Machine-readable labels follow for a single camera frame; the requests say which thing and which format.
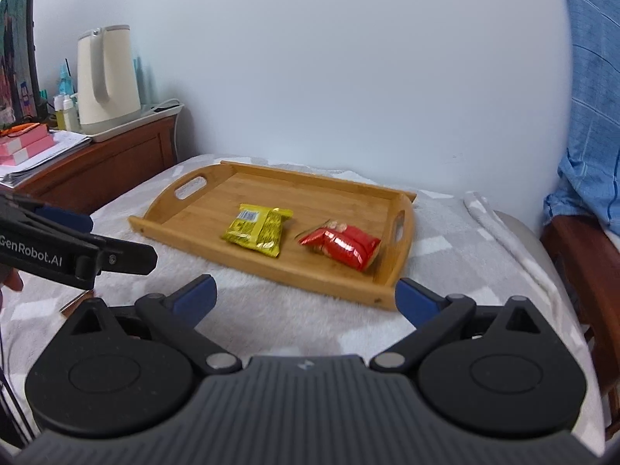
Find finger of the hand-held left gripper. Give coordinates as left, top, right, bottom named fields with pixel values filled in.
left=75, top=237, right=158, bottom=292
left=0, top=193, right=94, bottom=234

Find white plastic tray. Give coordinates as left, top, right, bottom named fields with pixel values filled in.
left=80, top=101, right=185, bottom=144

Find brown thin packet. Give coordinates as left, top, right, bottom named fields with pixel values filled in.
left=59, top=289, right=96, bottom=314

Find pink box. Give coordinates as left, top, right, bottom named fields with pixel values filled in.
left=0, top=134, right=55, bottom=166
left=0, top=126, right=50, bottom=150

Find person's left hand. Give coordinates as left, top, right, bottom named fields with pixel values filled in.
left=0, top=269, right=24, bottom=310

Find brown wooden chair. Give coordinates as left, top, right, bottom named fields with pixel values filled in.
left=539, top=214, right=620, bottom=443

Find cream electric kettle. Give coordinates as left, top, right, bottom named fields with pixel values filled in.
left=76, top=24, right=142, bottom=135

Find black cable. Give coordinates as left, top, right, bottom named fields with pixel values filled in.
left=0, top=322, right=34, bottom=449

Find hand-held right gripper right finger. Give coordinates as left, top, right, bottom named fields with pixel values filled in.
left=370, top=278, right=558, bottom=374

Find stack of white papers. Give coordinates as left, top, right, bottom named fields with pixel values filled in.
left=0, top=131, right=93, bottom=189

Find grey white fleece blanket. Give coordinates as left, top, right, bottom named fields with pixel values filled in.
left=0, top=154, right=606, bottom=446

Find computer monitor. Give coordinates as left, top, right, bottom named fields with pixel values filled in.
left=0, top=0, right=43, bottom=127

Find small yellow liquid bottle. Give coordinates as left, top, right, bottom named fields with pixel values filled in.
left=53, top=93, right=81, bottom=133

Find blue checked cloth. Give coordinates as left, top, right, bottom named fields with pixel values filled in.
left=542, top=0, right=620, bottom=242

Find red peanut snack packet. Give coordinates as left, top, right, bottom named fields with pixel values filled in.
left=296, top=220, right=382, bottom=272

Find teal spray bottle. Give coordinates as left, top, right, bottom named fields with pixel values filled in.
left=57, top=59, right=74, bottom=98

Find yellow snack packet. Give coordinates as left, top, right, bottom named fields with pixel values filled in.
left=220, top=203, right=295, bottom=258

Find wooden serving tray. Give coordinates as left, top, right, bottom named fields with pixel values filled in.
left=127, top=160, right=418, bottom=312

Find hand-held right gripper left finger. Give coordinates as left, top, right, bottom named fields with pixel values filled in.
left=62, top=274, right=243, bottom=376

